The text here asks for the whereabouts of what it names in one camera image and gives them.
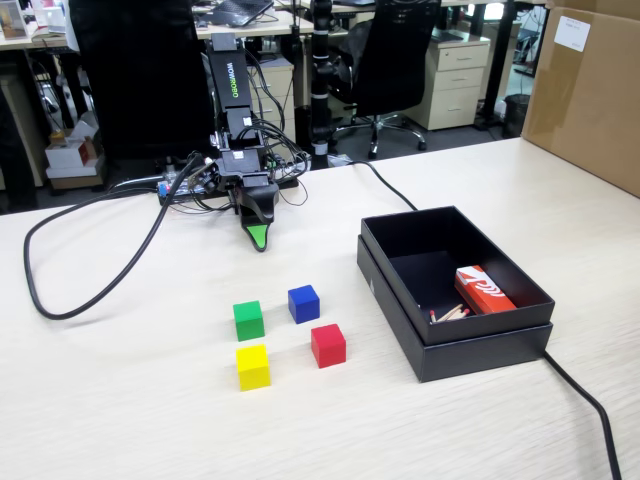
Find small white box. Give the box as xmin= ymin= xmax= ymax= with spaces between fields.
xmin=46 ymin=0 xmax=69 ymax=35

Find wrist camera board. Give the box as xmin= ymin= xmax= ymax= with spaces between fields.
xmin=197 ymin=159 xmax=225 ymax=195

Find blue wooden cube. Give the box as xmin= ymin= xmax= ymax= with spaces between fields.
xmin=287 ymin=284 xmax=321 ymax=325

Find black open laptop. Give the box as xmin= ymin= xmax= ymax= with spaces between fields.
xmin=208 ymin=0 xmax=276 ymax=28

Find yellow wooden cube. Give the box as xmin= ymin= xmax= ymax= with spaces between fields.
xmin=235 ymin=343 xmax=272 ymax=393

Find large brown cardboard box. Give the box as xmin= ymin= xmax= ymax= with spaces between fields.
xmin=519 ymin=0 xmax=640 ymax=199

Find robot controller board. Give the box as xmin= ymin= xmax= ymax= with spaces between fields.
xmin=155 ymin=172 xmax=204 ymax=204

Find orange red matchbox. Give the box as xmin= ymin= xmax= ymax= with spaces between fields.
xmin=453 ymin=265 xmax=518 ymax=317

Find black cardboard box base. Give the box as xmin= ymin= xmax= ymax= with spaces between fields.
xmin=356 ymin=234 xmax=555 ymax=384

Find green wooden cube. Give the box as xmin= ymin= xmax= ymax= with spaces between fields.
xmin=232 ymin=299 xmax=266 ymax=343

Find small picture box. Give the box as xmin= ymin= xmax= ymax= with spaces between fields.
xmin=0 ymin=0 xmax=29 ymax=41

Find black desk leg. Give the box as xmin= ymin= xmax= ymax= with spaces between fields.
xmin=481 ymin=0 xmax=517 ymax=132

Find black pole white bands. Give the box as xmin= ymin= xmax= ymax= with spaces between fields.
xmin=308 ymin=0 xmax=335 ymax=170

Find low beige drawer cabinet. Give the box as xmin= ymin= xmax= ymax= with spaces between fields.
xmin=248 ymin=63 xmax=297 ymax=147

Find tall beige drawer cabinet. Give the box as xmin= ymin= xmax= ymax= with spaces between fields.
xmin=407 ymin=35 xmax=492 ymax=132

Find thick black looped cable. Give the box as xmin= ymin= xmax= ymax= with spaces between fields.
xmin=22 ymin=149 xmax=214 ymax=321

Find red wooden cube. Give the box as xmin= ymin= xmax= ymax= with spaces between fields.
xmin=310 ymin=323 xmax=348 ymax=370

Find black cardboard inner tray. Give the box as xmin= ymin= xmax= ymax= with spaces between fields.
xmin=360 ymin=204 xmax=557 ymax=347

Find black mesh waste bin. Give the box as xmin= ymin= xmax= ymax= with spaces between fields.
xmin=502 ymin=93 xmax=532 ymax=140

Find white red cardboard box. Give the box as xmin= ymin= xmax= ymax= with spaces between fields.
xmin=44 ymin=112 xmax=105 ymax=180

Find long black power cable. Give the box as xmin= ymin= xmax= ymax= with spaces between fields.
xmin=299 ymin=159 xmax=624 ymax=480

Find light wood office desk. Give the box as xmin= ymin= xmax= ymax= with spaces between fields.
xmin=0 ymin=30 xmax=77 ymax=52
xmin=192 ymin=4 xmax=351 ymax=42

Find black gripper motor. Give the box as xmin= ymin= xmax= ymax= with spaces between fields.
xmin=224 ymin=169 xmax=280 ymax=253

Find black mesh office chair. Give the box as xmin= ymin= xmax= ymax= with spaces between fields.
xmin=332 ymin=0 xmax=444 ymax=160

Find wide black chair back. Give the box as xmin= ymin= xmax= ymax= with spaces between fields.
xmin=67 ymin=0 xmax=215 ymax=162

